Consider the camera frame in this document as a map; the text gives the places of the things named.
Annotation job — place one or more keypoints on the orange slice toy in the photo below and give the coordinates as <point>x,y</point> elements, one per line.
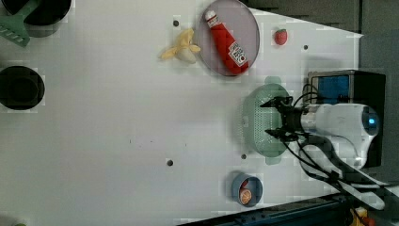
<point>245,196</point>

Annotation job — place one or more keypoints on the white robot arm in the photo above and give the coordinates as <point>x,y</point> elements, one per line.
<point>316,158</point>

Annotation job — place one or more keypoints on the blue bowl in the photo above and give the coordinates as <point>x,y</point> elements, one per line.
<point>254,185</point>

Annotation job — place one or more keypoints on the green oval strainer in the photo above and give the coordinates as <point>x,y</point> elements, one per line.
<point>257,119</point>

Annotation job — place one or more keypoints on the yellow toy banana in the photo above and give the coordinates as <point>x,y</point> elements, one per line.
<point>183,48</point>

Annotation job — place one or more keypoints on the red ketchup bottle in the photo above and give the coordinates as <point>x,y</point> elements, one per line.
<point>229,50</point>

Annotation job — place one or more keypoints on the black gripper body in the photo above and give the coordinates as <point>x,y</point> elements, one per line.
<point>291,127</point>

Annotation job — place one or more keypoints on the black cylinder container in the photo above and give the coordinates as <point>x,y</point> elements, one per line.
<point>21,88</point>

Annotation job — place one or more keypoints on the black round container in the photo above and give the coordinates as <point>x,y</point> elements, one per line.
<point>48,11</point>

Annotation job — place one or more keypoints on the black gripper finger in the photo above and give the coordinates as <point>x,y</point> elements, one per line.
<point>279,101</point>
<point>282,135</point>

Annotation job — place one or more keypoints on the red toy strawberry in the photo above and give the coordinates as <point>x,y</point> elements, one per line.
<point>281,37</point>

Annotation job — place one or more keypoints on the grey round plate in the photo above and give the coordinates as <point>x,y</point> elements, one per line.
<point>240,22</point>

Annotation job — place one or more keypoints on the black toaster oven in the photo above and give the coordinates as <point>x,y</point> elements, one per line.
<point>345,84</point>

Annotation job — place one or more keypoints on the green spatula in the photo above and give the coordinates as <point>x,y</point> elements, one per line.
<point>12,27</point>

